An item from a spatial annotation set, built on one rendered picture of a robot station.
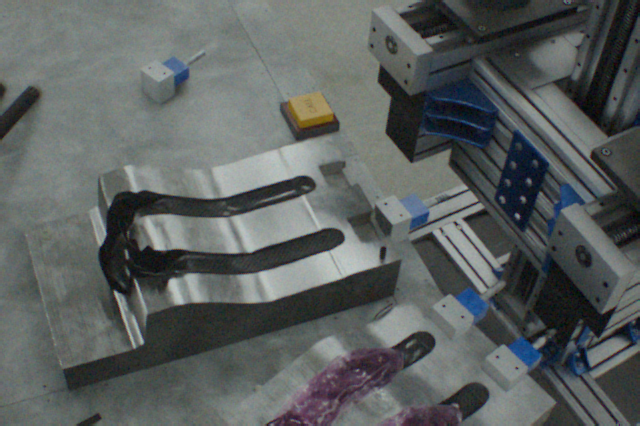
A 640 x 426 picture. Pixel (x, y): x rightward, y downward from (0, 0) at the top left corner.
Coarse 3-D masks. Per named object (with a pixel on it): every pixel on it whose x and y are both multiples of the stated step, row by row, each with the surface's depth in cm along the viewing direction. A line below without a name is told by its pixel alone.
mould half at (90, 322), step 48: (192, 192) 137; (240, 192) 140; (336, 192) 140; (96, 240) 135; (144, 240) 126; (192, 240) 129; (240, 240) 134; (384, 240) 135; (48, 288) 129; (96, 288) 129; (144, 288) 121; (192, 288) 123; (240, 288) 127; (288, 288) 129; (336, 288) 132; (384, 288) 137; (96, 336) 124; (144, 336) 123; (192, 336) 127; (240, 336) 132
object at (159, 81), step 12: (168, 60) 165; (192, 60) 167; (144, 72) 161; (156, 72) 161; (168, 72) 161; (180, 72) 163; (144, 84) 163; (156, 84) 160; (168, 84) 162; (156, 96) 162; (168, 96) 164
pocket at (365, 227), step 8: (352, 216) 138; (360, 216) 138; (368, 216) 139; (352, 224) 139; (360, 224) 140; (368, 224) 140; (376, 224) 139; (360, 232) 139; (368, 232) 139; (376, 232) 138; (360, 240) 138; (368, 240) 138
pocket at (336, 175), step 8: (320, 168) 144; (328, 168) 145; (336, 168) 146; (344, 168) 146; (328, 176) 146; (336, 176) 146; (344, 176) 145; (328, 184) 145; (336, 184) 145; (344, 184) 145; (352, 184) 144
